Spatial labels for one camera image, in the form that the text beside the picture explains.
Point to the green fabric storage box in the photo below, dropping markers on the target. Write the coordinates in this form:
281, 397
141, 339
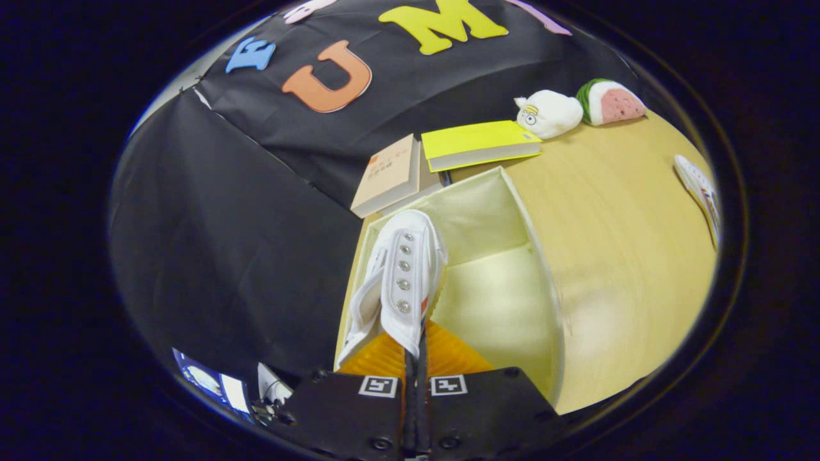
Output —
493, 288

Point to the black backdrop cloth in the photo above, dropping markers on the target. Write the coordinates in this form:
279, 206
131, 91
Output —
211, 256

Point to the yellow book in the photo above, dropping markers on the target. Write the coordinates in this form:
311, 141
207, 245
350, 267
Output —
474, 139

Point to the watermelon slice plush toy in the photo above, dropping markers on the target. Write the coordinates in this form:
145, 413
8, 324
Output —
612, 104

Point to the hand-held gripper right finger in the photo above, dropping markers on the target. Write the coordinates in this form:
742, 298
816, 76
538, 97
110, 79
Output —
487, 416

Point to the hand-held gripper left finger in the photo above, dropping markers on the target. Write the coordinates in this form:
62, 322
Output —
346, 416

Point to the white plush toy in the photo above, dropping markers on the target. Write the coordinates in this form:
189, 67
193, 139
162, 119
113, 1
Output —
551, 115

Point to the white canvas shoe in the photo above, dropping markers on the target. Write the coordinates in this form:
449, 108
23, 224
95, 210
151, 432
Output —
403, 269
699, 189

